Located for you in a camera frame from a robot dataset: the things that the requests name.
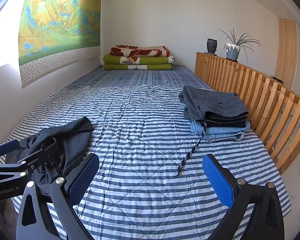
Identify blue checkered bed sheet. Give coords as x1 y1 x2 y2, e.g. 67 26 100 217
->
60 65 210 93

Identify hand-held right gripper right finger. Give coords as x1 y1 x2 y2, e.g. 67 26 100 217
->
202 154 285 240

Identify dark navy pants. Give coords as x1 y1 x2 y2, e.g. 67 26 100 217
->
5 117 95 188

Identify green patterned folded blanket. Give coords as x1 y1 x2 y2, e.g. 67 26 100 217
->
103 53 176 65
103 64 172 71

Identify navy white striped cord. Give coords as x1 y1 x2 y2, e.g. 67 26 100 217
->
174 122 207 178

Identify landscape wall tapestry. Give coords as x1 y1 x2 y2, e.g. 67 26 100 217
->
18 0 102 88

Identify blue striped quilt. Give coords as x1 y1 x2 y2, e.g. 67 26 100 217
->
0 85 292 240

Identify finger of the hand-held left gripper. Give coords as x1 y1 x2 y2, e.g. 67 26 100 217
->
0 139 21 165
22 147 57 175

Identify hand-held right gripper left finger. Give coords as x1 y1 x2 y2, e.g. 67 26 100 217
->
16 153 100 240

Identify dark speckled vase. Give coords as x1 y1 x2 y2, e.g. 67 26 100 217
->
207 38 218 55

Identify red floral folded blanket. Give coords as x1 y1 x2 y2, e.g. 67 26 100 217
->
110 45 170 57

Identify wooden slat railing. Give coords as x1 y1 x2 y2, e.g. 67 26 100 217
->
195 52 300 174

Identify black folded pants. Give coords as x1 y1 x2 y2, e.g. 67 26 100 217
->
202 116 250 128

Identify wooden cabinet panel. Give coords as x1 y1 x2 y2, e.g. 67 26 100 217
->
275 18 298 90

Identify spider plant in white pot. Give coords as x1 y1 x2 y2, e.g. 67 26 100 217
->
217 29 262 65

